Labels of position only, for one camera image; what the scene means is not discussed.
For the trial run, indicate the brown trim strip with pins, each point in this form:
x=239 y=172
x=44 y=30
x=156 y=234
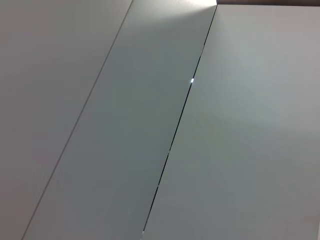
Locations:
x=270 y=2

